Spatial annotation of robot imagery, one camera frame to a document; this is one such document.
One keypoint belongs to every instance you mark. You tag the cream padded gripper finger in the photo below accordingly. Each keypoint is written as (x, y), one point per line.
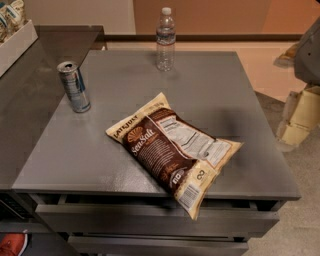
(300, 116)

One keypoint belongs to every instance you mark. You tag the clear plastic water bottle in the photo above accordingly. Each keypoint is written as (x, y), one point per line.
(165, 39)

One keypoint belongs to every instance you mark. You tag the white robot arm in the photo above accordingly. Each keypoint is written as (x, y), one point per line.
(304, 57)

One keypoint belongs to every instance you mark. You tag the brown cream chip bag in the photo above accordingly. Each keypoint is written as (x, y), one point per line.
(184, 160)

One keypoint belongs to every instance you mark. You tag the silver blue energy drink can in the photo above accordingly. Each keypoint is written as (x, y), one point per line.
(73, 84)

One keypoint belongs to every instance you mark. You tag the grey lower drawer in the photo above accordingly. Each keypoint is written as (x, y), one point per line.
(155, 247)

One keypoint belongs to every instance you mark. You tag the grey drawer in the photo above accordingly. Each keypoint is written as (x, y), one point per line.
(147, 220)
(155, 247)

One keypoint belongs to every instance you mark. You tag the grey upper drawer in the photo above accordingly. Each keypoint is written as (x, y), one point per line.
(147, 220)

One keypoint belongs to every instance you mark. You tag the white box of snacks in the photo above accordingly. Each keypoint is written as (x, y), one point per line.
(15, 46)

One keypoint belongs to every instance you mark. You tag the snack packets in box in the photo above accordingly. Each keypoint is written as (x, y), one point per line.
(12, 18)

